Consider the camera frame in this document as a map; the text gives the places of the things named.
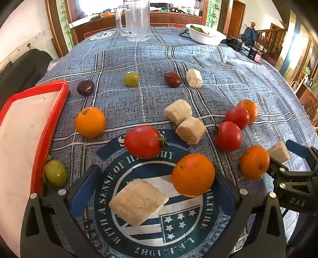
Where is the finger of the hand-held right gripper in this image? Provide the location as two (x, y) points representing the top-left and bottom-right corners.
(267, 156), (318, 192)
(285, 139), (318, 171)

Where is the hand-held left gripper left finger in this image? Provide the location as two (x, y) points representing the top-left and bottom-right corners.
(20, 164), (102, 258)

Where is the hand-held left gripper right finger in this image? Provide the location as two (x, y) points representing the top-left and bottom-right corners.
(206, 171), (289, 258)

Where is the beige cake slab front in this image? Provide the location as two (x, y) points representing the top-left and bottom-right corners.
(109, 179), (170, 227)

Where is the red tomato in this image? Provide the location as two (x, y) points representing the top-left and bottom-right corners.
(224, 106), (250, 130)
(214, 121), (243, 152)
(124, 125), (167, 160)

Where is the red rimmed white tray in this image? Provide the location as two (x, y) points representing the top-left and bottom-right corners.
(0, 79), (71, 257)

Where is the green grape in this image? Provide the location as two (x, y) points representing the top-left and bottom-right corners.
(124, 71), (140, 87)
(43, 156), (68, 187)

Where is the black box with pink label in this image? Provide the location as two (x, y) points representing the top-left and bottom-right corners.
(248, 47), (262, 63)

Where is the dark purple grape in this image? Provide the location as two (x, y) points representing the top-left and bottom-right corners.
(77, 79), (95, 97)

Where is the wooden stair railing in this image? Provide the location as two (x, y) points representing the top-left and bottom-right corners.
(257, 23), (289, 54)

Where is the black device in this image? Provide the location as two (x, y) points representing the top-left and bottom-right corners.
(221, 36), (244, 52)

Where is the red date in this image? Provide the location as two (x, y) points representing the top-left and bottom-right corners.
(164, 71), (182, 88)

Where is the black sofa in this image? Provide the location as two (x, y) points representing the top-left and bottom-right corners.
(0, 48), (54, 110)

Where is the white bowl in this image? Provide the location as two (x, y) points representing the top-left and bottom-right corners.
(186, 23), (227, 46)

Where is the wooden door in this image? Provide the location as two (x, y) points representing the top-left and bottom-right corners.
(225, 0), (246, 39)

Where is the blue plaid printed tablecloth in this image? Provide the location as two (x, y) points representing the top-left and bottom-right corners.
(36, 26), (318, 258)

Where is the green leafy vegetable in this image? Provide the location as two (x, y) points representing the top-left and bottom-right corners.
(192, 25), (210, 35)

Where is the wooden counter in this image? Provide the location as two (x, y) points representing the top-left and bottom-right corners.
(65, 11), (209, 45)

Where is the clear glass mug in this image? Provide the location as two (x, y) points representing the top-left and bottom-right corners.
(115, 0), (151, 42)

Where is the dark jacket on post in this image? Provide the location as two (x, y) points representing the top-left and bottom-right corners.
(242, 22), (259, 46)

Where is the bamboo wall painting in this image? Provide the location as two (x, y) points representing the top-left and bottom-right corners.
(56, 0), (75, 49)
(207, 0), (220, 28)

